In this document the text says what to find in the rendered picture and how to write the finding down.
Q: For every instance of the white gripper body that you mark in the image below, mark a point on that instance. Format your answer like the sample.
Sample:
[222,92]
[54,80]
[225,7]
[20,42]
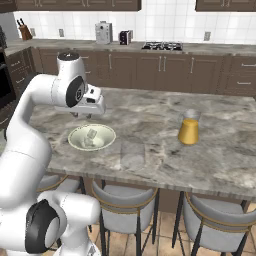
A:
[95,108]

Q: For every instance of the clear glass cup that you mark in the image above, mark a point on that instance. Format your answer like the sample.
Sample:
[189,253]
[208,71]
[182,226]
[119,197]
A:
[132,156]

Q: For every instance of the grey wall socket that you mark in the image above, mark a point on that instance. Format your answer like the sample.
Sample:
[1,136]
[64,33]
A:
[207,36]
[61,32]
[33,32]

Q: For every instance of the brown drawer cupboard run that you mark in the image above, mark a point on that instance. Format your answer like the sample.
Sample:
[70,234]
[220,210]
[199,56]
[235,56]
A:
[20,71]

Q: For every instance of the brown base cupboard run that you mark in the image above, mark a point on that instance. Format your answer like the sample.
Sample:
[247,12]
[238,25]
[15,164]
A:
[150,71]

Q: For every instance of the black built-in oven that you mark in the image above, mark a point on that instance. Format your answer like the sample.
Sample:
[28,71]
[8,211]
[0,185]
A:
[4,83]

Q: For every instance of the pale green ice bowl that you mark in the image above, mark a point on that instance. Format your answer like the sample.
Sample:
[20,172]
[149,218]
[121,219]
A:
[105,137]

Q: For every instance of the glass pitcher of orange juice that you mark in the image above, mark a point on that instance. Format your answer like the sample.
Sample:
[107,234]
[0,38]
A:
[189,131]

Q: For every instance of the brown wall cupboard run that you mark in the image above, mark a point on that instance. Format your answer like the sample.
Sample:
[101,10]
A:
[225,4]
[73,4]

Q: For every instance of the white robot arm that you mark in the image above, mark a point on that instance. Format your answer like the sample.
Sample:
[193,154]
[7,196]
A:
[23,156]

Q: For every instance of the black gas hob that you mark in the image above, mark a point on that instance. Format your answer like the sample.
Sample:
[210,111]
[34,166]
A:
[162,45]

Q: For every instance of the grey stool with gold trim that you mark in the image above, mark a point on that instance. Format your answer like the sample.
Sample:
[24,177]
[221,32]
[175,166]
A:
[50,182]
[125,206]
[216,223]

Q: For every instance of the clear ice cube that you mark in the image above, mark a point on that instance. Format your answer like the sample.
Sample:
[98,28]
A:
[87,142]
[91,134]

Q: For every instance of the brown knife block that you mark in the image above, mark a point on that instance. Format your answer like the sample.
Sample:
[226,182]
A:
[24,31]

